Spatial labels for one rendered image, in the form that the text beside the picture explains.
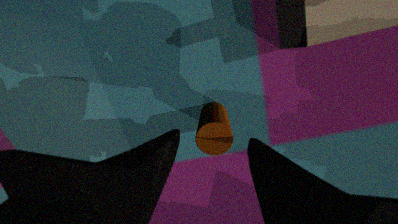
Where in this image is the beige square block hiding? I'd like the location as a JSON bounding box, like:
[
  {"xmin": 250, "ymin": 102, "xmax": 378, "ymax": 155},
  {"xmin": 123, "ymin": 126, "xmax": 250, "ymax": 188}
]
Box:
[{"xmin": 275, "ymin": 0, "xmax": 398, "ymax": 49}]

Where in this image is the orange cylinder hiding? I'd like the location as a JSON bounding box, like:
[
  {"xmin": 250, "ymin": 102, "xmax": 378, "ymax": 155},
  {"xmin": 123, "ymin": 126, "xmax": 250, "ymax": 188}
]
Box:
[{"xmin": 195, "ymin": 102, "xmax": 233, "ymax": 156}]

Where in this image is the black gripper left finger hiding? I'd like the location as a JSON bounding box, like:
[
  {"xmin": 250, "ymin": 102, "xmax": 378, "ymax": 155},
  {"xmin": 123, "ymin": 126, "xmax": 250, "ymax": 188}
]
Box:
[{"xmin": 0, "ymin": 129, "xmax": 180, "ymax": 224}]

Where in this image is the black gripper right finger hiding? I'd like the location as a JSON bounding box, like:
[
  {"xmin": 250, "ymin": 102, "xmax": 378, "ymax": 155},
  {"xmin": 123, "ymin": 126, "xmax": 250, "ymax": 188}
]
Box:
[{"xmin": 248, "ymin": 138, "xmax": 398, "ymax": 224}]

